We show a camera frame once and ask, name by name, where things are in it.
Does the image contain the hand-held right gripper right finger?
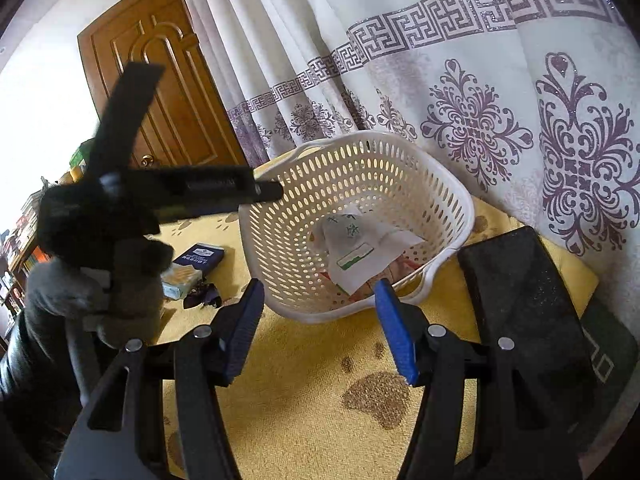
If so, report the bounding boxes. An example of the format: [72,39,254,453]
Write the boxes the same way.
[374,279,583,480]

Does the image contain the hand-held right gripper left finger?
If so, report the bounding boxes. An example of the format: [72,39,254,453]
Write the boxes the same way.
[52,277,266,480]

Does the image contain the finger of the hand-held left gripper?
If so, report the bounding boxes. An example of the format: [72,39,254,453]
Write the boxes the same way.
[145,165,284,222]
[87,62,166,181]

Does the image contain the dark purple patterned snack packet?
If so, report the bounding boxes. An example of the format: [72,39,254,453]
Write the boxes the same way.
[182,282,223,311]

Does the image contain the white perforated plastic basket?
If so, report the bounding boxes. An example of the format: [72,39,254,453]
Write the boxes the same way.
[239,130,476,325]

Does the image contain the light blue snack packet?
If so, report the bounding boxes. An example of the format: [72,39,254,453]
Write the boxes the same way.
[162,244,227,302]

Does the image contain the person's left forearm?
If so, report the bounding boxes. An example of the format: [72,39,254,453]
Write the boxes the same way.
[0,305,108,480]

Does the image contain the person's left hand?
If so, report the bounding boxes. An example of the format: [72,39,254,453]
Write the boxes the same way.
[24,182,172,352]

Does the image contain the brown wooden door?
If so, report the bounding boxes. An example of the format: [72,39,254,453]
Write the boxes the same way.
[77,0,248,171]

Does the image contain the orange snack packet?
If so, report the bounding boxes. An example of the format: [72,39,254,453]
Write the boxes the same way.
[392,257,427,288]

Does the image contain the green box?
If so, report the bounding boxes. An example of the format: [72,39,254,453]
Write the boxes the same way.
[70,137,98,168]

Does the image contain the yellow paw print cloth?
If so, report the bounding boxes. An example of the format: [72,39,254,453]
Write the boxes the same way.
[150,152,601,480]

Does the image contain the white green print snack packet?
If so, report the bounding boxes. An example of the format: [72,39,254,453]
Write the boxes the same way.
[312,205,426,296]

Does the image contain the wooden bookshelf with books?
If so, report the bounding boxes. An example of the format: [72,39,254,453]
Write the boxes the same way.
[0,185,51,341]

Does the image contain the black textured panel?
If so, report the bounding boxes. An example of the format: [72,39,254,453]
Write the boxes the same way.
[457,225,601,436]

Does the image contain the white purple patterned curtain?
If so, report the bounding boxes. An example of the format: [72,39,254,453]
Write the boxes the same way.
[175,0,633,261]

